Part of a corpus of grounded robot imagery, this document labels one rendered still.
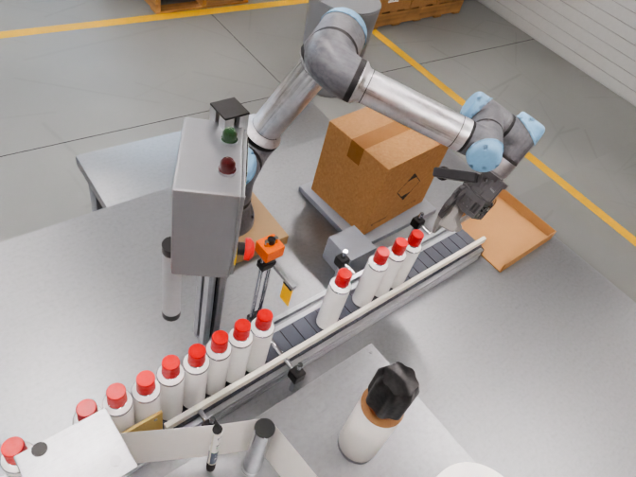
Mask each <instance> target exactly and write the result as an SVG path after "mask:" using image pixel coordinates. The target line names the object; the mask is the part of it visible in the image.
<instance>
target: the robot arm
mask: <svg viewBox="0 0 636 477"><path fill-rule="evenodd" d="M366 37H367V30H366V25H365V23H364V21H363V19H362V17H361V16H360V15H359V14H358V13H357V12H355V11H354V10H352V9H348V8H334V9H331V10H329V11H328V12H327V13H325V14H324V15H323V16H322V18H321V20H320V23H319V24H318V26H317V27H316V28H315V29H314V30H313V31H312V33H311V34H310V35H309V37H308V38H307V39H306V41H305V42H304V43H303V45H302V46H301V48H300V56H301V58H300V60H299V61H298V62H297V63H296V65H295V66H294V67H293V69H292V70H291V71H290V73H289V74H288V75H287V76H286V77H285V78H284V79H283V80H282V82H281V83H280V84H279V85H278V87H277V88H276V89H275V91H274V92H273V93H272V95H271V96H270V97H269V98H268V100H267V101H266V102H265V103H264V105H263V106H262V107H261V109H260V110H259V111H258V112H257V114H253V115H249V121H248V128H247V134H248V138H247V139H248V140H249V141H248V143H249V145H248V172H247V179H246V186H245V196H246V199H245V200H244V206H243V212H242V218H241V225H240V230H239V236H243V235H245V234H246V233H248V232H249V231H250V230H251V228H252V227H253V225H254V220H255V212H254V208H253V206H252V203H251V198H252V192H253V186H254V182H255V180H256V177H257V175H258V174H259V172H260V171H261V169H262V167H263V165H264V163H265V162H266V160H267V159H268V158H269V156H270V155H271V154H272V153H273V152H274V151H275V149H276V148H277V147H278V146H279V145H280V142H281V134H282V133H283V132H284V131H285V130H286V129H287V128H288V127H289V126H290V124H291V123H292V122H293V121H294V120H295V119H296V117H297V116H298V115H299V114H300V113H301V112H302V111H303V109H304V108H305V107H306V106H307V105H308V104H309V102H310V101H311V100H312V99H313V98H314V97H315V96H316V94H317V93H318V92H319V91H320V90H321V89H322V88H324V89H325V90H326V91H328V92H329V93H331V94H332V95H333V96H335V97H337V98H339V99H341V100H343V101H345V102H347V103H350V102H354V101H357V102H359V103H360V104H362V105H364V106H366V107H368V108H370V109H372V110H374V111H376V112H378V113H380V114H382V115H385V116H387V117H389V118H391V119H393V120H395V121H396V122H398V123H400V124H402V125H404V126H406V127H408V128H410V129H412V130H414V131H416V132H418V133H421V134H423V135H425V136H427V137H429V138H431V139H432V140H434V141H436V142H438V143H440V144H442V145H444V146H446V147H448V148H450V149H452V150H455V151H458V152H460V153H461V154H463V155H465V156H466V159H467V162H468V165H469V166H470V167H471V168H472V169H473V170H475V171H479V172H482V173H481V174H479V173H476V172H469V171H463V170H456V169H449V168H447V167H440V168H437V167H435V168H434V169H433V176H434V177H437V178H438V179H439V180H441V181H445V180H453V181H459V182H463V184H462V185H460V186H458V187H457V188H456V189H455V190H454V191H453V193H452V194H451V196H450V197H449V198H448V199H447V201H446V202H445V203H444V205H443V206H442V208H441V209H440V211H439V213H438V215H437V217H436V219H435V221H434V224H433V233H436V232H437V231H439V230H440V229H441V228H442V227H443V228H445V229H447V230H449V231H451V232H460V231H461V230H462V224H461V222H460V219H461V218H462V216H463V215H464V213H465V214H466V215H468V216H470V217H471V218H472V219H475V220H481V219H482V218H483V217H484V216H485V215H486V213H487V212H488V211H489V210H490V209H491V208H492V207H493V206H494V204H493V203H494V201H493V200H494V199H495V198H496V197H497V196H498V195H499V193H500V192H501V191H502V190H503V189H506V188H507V187H508V185H507V184H506V183H505V182H503V179H505V178H506V177H507V176H508V175H509V174H510V173H511V172H512V170H513V169H514V168H515V167H516V166H517V164H518V163H519V162H520V161H521V160H522V159H523V157H524V156H525V155H526V154H527V153H528V152H529V151H530V150H531V149H532V148H533V147H534V146H536V144H537V143H538V141H539V140H540V138H541V137H542V135H543V134H544V132H545V128H544V126H543V125H542V124H540V123H539V122H538V121H537V120H536V119H535V118H533V117H532V116H530V115H529V114H527V113H525V112H521V113H520V114H519V115H517V116H515V115H513V114H511V113H510V112H509V111H507V110H506V109H505V108H504V107H503V106H502V105H500V104H499V103H498V102H496V101H495V100H494V99H492V97H489V96H487V95H486V94H484V93H483V92H476V93H474V94H473V95H472V96H471V97H470V98H469V99H468V100H467V101H466V102H465V104H464V105H463V107H462V109H461V112H460V114H459V113H457V112H455V111H454V110H452V109H450V108H448V107H447V106H445V105H443V104H441V103H439V102H437V101H435V100H433V99H431V98H429V97H426V96H424V95H422V94H420V93H418V92H417V91H415V90H413V89H411V88H409V87H407V86H405V85H403V84H401V83H399V82H397V81H395V80H393V79H390V78H388V77H386V76H385V75H383V74H382V73H380V72H378V71H376V70H374V69H372V68H371V67H370V63H369V61H367V60H365V59H363V58H361V57H360V54H361V52H362V50H363V48H364V46H365V44H366ZM486 179H487V181H486ZM495 200H496V199H495ZM495 203H496V201H495Z"/></svg>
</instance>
